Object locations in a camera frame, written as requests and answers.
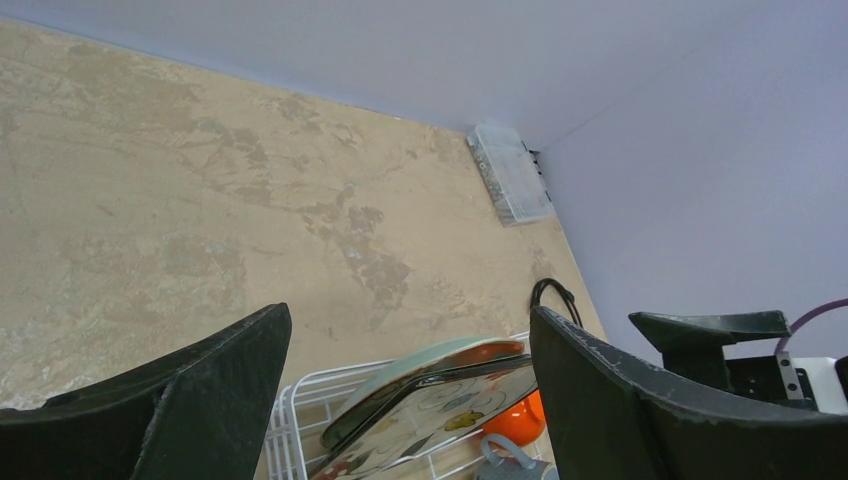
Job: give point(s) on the clear plastic organizer box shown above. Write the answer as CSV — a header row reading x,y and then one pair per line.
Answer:
x,y
510,175

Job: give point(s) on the light green round plate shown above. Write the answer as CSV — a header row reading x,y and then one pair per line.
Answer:
x,y
385,382

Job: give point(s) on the white wire dish rack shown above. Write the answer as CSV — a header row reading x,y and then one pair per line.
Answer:
x,y
305,408

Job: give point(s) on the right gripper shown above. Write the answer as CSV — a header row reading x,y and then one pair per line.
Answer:
x,y
692,347

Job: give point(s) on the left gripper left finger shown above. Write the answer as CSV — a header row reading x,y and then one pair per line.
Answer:
x,y
200,412

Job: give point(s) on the grey coffee mug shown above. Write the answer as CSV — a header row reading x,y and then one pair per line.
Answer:
x,y
503,459

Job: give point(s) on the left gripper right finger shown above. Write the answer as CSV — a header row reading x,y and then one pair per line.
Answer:
x,y
612,415

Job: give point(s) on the square patterned plate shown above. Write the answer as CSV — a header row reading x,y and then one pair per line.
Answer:
x,y
424,417

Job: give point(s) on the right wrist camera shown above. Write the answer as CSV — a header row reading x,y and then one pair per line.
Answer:
x,y
824,382

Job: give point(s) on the orange bowl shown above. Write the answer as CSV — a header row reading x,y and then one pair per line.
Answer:
x,y
522,423

